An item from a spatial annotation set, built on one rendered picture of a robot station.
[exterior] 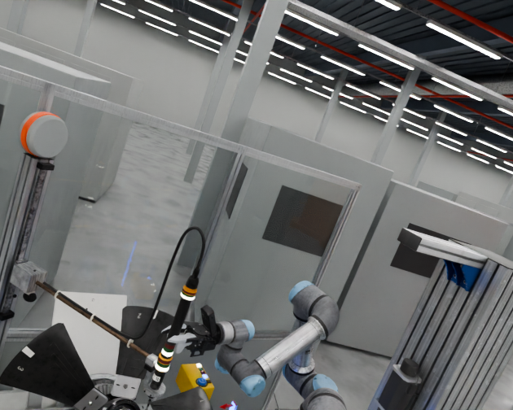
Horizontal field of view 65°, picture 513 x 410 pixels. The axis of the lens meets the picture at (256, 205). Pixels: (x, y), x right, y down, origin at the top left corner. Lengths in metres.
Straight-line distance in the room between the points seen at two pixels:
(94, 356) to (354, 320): 3.91
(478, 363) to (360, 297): 3.47
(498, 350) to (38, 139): 1.74
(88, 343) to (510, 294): 1.47
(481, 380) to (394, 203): 3.27
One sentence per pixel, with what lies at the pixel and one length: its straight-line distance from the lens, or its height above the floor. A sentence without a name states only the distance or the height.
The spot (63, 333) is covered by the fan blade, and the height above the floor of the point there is 1.41.
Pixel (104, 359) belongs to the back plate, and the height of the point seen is 1.18.
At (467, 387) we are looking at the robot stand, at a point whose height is 1.58.
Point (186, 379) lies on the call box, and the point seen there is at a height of 1.05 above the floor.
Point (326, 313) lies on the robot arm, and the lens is 1.58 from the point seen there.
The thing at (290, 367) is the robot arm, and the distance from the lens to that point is 1.91.
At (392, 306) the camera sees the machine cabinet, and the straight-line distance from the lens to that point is 5.31.
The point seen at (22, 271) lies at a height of 1.40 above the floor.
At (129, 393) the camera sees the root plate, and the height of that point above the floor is 1.25.
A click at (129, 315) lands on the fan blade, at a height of 1.40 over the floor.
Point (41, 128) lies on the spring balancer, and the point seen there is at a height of 1.91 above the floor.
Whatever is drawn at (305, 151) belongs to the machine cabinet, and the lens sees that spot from 3.79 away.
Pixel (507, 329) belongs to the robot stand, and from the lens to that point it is 1.70.
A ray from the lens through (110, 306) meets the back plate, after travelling 1.71.
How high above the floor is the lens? 2.18
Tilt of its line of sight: 11 degrees down
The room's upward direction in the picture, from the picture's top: 21 degrees clockwise
